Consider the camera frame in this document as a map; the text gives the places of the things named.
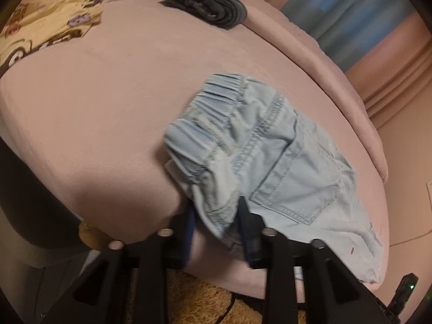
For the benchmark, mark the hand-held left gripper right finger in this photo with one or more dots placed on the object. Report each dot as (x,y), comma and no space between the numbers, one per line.
(244,229)

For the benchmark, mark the yellow printed blanket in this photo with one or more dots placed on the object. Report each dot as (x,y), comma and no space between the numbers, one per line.
(44,30)

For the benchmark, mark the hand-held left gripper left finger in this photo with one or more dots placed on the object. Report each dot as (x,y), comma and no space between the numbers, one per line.
(188,239)

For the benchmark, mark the pink bed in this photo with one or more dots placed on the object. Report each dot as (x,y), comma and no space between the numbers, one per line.
(118,108)

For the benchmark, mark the blue curtain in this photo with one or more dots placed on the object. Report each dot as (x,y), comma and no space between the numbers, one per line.
(337,20)

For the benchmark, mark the dark folded clothes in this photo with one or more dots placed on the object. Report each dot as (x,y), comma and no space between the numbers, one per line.
(216,5)

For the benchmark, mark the pink curtain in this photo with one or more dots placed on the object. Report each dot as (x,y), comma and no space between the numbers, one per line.
(398,81)

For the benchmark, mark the brown fluffy rug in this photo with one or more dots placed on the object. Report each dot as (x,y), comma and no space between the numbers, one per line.
(195,303)

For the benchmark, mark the white power strip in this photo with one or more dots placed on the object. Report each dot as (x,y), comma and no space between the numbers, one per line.
(429,194)

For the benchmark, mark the pink quilt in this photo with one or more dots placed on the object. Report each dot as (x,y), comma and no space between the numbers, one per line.
(320,71)

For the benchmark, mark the light blue denim pants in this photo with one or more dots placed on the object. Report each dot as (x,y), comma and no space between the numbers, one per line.
(270,148)

